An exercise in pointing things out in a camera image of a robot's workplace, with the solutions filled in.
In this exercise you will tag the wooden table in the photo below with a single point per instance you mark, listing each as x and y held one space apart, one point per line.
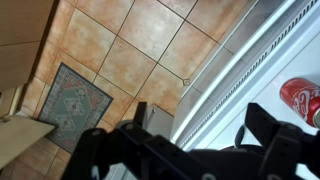
17 134

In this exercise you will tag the red soda can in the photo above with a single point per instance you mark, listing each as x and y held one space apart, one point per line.
303 97

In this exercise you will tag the wooden cabinet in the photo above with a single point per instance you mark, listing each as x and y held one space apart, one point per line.
22 24

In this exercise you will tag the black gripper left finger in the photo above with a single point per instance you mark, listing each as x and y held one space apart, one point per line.
146 156

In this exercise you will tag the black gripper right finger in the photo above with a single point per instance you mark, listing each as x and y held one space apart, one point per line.
286 145

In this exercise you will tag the white electric stove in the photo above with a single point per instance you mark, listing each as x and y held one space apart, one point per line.
212 128

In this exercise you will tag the patterned floor rug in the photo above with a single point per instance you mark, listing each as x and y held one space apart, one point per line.
73 105

